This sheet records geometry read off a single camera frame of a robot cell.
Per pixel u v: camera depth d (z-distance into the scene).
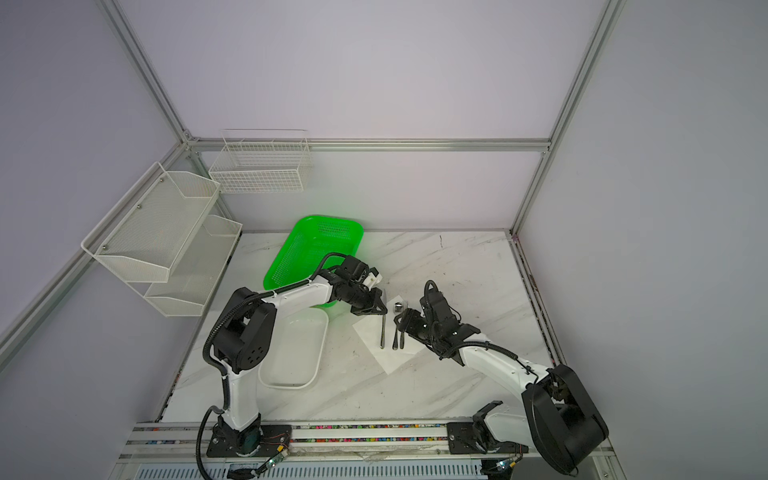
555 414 0.43
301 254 1.11
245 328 0.55
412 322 0.76
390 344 0.90
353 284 0.81
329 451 0.73
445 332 0.65
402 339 0.91
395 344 0.90
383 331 0.88
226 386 0.56
